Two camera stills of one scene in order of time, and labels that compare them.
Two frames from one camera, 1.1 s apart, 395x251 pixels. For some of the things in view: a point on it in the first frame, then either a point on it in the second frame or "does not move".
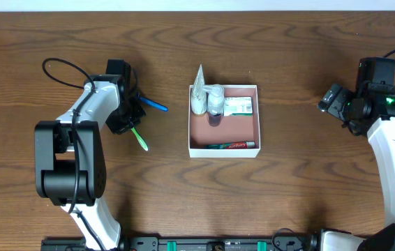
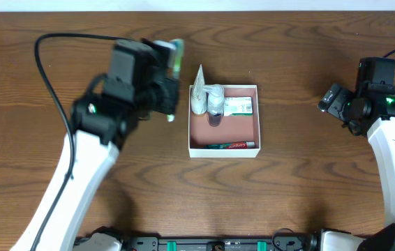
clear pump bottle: x=215 y=104 does not move
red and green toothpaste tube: x=246 y=144 does not move
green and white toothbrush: x=140 y=140 -> x=179 y=46
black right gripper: x=335 y=102 does not move
